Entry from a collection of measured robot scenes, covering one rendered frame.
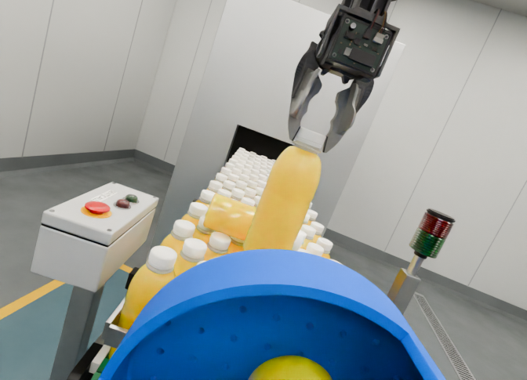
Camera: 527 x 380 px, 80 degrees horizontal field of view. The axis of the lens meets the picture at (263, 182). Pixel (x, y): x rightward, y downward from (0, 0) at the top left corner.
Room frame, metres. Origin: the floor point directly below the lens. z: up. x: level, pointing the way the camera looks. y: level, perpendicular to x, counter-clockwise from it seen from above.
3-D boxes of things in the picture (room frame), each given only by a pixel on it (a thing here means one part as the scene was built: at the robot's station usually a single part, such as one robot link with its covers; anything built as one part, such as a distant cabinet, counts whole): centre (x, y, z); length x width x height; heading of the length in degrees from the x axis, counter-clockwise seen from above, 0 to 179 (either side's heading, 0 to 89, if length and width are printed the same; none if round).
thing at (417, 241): (0.72, -0.41, 1.18); 0.06 x 0.06 x 0.05
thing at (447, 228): (0.72, -0.41, 1.23); 0.06 x 0.06 x 0.04
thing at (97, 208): (0.45, 0.23, 1.11); 0.04 x 0.04 x 0.01
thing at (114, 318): (1.18, 0.19, 0.96); 1.60 x 0.01 x 0.03; 4
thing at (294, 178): (0.43, -0.04, 1.23); 0.07 x 0.07 x 0.19
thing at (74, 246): (0.50, 0.23, 1.05); 0.20 x 0.10 x 0.10; 4
